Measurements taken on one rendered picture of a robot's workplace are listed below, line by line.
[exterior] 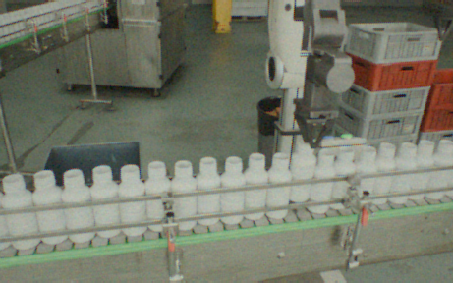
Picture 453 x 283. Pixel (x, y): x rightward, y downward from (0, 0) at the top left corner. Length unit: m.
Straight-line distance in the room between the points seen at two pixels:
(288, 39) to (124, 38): 3.28
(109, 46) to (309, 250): 3.90
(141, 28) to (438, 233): 3.78
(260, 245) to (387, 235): 0.36
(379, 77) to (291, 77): 1.73
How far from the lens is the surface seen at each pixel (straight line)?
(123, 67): 4.66
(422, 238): 1.25
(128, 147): 1.49
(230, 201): 0.92
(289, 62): 1.48
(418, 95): 3.51
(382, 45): 3.08
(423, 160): 1.13
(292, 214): 1.02
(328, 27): 0.82
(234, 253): 0.99
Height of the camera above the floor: 1.60
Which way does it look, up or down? 26 degrees down
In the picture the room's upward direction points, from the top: 2 degrees clockwise
